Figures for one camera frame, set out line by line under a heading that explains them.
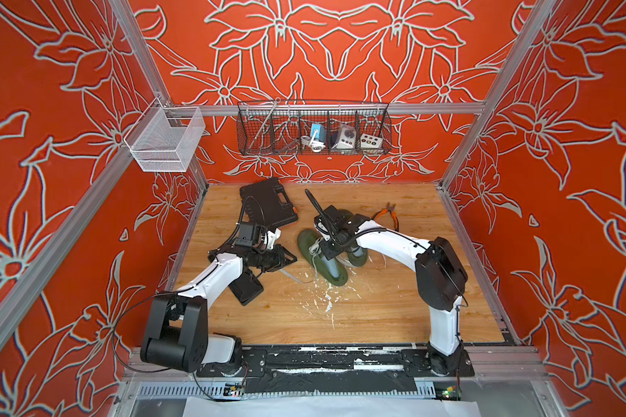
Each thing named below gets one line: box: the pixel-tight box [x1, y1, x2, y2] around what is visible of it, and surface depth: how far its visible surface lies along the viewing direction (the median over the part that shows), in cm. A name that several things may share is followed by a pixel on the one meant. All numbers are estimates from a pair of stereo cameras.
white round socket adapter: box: [331, 124, 357, 150], surface depth 93 cm
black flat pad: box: [227, 268, 264, 306], surface depth 87 cm
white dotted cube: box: [359, 133, 384, 149], surface depth 96 cm
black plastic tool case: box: [239, 177, 300, 229], surface depth 111 cm
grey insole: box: [321, 257, 340, 278], surface depth 90 cm
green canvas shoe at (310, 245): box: [297, 229, 349, 287], surface depth 90 cm
